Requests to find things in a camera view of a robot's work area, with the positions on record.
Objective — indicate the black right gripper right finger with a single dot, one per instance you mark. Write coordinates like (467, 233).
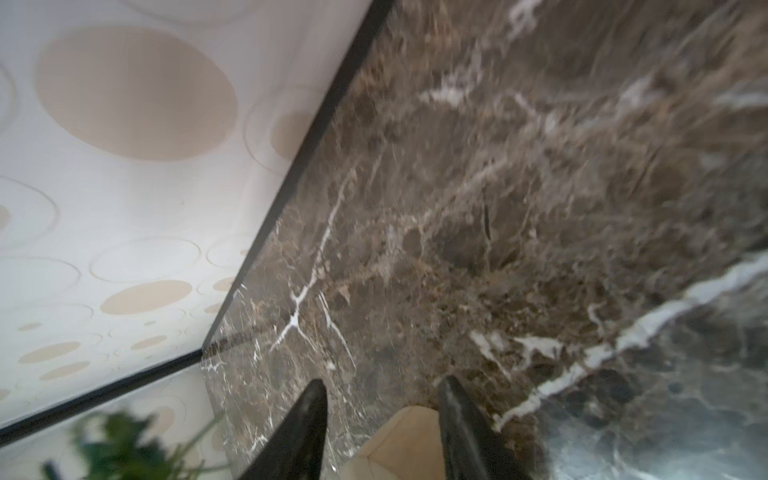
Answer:
(471, 449)

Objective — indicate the glass jar cream contents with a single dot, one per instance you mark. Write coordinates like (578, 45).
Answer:
(407, 446)

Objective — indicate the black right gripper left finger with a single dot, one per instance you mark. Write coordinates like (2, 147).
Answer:
(296, 448)

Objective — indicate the small green christmas tree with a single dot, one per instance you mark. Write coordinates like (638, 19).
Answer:
(114, 445)

